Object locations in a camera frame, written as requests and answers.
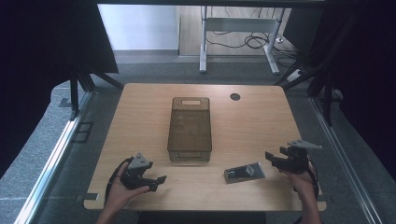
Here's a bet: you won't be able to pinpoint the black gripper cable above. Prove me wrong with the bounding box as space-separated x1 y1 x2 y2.
104 157 134 203
292 159 320 224

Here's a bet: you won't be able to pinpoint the aluminium floor rail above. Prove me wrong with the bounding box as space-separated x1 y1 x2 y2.
13 91 95 224
309 96 383 224

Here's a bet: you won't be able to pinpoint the black curtain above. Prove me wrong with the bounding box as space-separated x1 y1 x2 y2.
0 0 120 180
281 0 396 183

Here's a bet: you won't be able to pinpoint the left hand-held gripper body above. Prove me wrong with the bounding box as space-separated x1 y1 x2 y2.
120 151 154 191

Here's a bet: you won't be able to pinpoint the black metal stand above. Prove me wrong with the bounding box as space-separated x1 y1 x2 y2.
68 60 125 121
274 12 372 127

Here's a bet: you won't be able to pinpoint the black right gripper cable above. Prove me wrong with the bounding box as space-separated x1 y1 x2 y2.
292 159 320 224

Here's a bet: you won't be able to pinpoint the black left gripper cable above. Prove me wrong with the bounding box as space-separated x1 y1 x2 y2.
104 157 134 203

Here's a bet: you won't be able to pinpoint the person's left hand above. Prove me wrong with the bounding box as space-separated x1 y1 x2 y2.
106 161 151 215

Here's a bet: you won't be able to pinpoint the person's right hand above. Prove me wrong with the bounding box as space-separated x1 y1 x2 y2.
280 167 319 201

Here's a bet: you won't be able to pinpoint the white power strip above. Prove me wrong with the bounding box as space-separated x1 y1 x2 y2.
286 68 304 83

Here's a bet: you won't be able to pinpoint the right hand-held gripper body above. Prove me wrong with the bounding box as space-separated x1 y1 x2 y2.
278 139 323 175

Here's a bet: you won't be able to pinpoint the dark rectangular packet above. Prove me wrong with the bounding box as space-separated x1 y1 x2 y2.
223 161 267 185

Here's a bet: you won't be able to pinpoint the black floor cables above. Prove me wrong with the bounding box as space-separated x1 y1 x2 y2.
205 7 301 68

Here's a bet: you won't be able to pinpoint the white metal desk frame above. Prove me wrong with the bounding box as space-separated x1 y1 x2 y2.
199 5 287 76

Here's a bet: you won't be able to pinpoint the brown translucent plastic basket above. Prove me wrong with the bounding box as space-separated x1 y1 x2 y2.
166 96 214 163

